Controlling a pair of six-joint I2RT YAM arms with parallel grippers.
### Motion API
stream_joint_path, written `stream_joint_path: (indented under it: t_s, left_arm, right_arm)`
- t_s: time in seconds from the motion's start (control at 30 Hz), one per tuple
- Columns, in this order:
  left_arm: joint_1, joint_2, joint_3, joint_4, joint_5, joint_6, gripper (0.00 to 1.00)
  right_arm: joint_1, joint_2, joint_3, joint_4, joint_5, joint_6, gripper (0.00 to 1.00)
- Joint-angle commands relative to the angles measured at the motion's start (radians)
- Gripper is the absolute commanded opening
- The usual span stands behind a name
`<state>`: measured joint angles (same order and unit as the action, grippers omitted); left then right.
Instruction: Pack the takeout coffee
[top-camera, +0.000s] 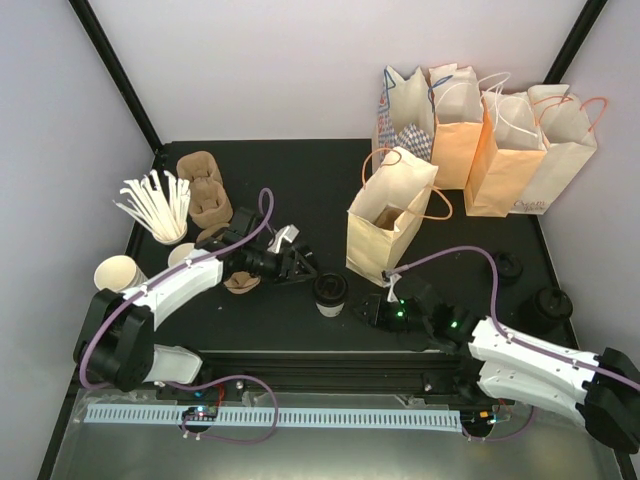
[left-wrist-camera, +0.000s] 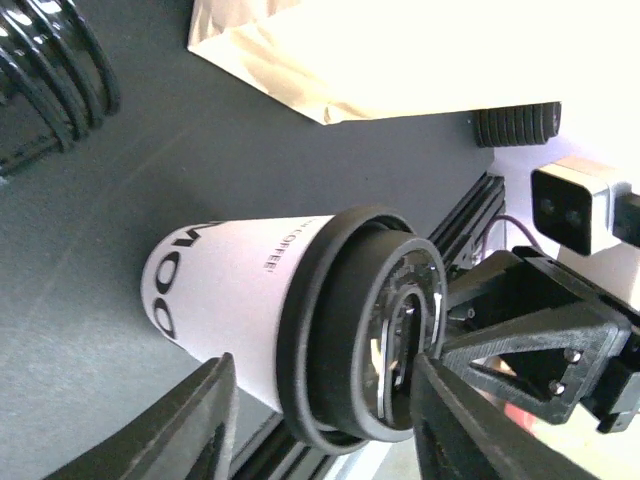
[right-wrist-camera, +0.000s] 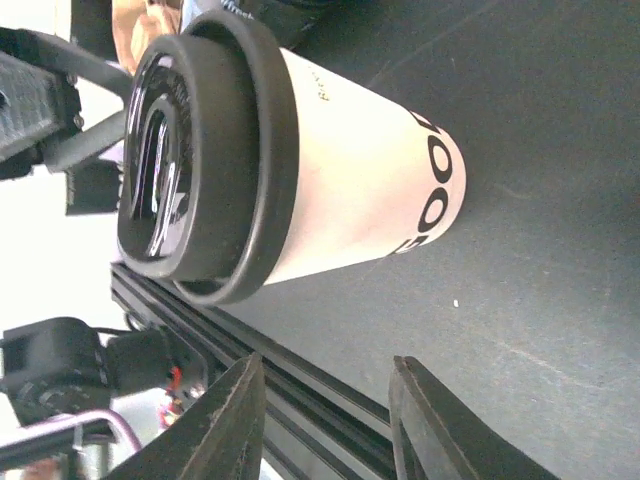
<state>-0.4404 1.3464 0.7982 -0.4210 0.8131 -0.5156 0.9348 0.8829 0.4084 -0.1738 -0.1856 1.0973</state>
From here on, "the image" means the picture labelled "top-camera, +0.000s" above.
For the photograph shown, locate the white paper cup GOOD print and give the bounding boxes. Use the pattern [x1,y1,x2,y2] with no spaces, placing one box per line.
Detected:
[315,296,346,318]

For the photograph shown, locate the cream paper bag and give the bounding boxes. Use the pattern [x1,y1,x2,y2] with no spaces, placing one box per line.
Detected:
[346,146,453,286]

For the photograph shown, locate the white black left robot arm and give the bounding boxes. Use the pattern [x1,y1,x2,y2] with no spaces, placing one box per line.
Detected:
[73,209,318,399]

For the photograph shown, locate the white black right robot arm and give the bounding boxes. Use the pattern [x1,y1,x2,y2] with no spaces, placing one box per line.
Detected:
[355,283,639,454]

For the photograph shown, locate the brown pulp carrier on table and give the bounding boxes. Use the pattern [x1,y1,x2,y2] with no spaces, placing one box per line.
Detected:
[196,222,261,295]

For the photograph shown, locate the brown pulp cup carrier stack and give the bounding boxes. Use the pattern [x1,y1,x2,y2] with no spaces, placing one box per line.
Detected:
[176,151,233,229]

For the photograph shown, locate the white cup of straws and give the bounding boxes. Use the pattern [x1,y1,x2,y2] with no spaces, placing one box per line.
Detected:
[114,169,191,245]

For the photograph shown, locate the black cup lids stack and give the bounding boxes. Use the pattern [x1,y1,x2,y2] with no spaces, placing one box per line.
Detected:
[518,287,574,336]

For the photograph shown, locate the kraft paper cup stack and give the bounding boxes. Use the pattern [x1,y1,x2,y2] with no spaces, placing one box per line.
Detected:
[93,255,148,292]

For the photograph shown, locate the blue patterned paper bag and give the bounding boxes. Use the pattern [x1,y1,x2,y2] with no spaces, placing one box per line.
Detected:
[372,66,435,162]

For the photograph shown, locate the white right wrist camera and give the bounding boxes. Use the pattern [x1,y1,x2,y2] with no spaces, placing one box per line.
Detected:
[382,271,401,303]

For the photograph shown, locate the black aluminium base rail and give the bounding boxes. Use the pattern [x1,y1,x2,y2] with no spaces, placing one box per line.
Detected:
[74,349,609,406]

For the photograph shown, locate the light blue cable duct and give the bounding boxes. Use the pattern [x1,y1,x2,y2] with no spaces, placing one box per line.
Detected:
[84,404,462,433]

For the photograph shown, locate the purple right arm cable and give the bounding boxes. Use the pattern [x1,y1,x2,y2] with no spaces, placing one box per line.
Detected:
[384,245,640,391]

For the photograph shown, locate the orange paper bag white handles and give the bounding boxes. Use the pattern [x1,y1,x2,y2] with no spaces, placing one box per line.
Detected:
[464,72,547,217]

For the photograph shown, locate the orange paper bag blue handles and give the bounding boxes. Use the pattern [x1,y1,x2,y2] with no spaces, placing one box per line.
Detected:
[429,63,484,190]

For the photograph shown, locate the beige paper bag orange handles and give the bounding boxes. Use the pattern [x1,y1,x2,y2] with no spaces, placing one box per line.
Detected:
[511,84,608,215]

